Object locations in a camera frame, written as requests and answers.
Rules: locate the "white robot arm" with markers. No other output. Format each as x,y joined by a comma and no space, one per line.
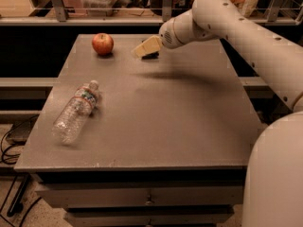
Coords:
273,191

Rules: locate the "clear plastic container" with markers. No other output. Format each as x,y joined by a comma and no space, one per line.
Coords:
99,7

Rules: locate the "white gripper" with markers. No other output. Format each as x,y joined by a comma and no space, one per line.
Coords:
167,36

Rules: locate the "red apple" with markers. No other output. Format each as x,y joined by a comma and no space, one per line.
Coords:
103,44

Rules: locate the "grey metal drawer cabinet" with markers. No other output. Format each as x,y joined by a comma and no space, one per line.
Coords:
168,146

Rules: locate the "clear plastic water bottle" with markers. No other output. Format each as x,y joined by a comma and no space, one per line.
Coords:
67,127

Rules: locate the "black power adapter box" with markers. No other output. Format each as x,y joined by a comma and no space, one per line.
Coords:
19,132

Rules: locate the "grey metal shelf rail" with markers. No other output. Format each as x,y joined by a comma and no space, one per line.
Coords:
49,12

